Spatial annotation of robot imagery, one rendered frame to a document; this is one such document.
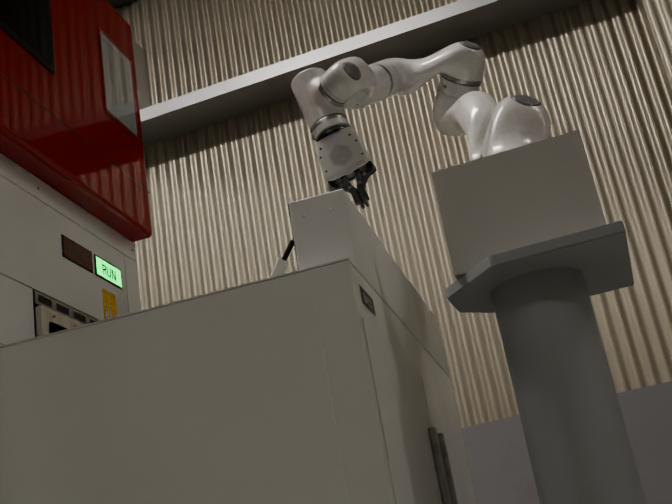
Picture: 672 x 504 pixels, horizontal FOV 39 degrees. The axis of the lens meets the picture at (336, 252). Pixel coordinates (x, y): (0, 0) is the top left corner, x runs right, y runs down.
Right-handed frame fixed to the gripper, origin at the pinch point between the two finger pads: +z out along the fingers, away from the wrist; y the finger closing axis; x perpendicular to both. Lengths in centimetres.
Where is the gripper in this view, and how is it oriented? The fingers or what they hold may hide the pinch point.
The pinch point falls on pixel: (360, 197)
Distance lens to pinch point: 194.7
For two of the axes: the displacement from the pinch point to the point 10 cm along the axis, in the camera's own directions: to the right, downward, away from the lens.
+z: 3.6, 8.5, -3.9
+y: 9.0, -4.3, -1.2
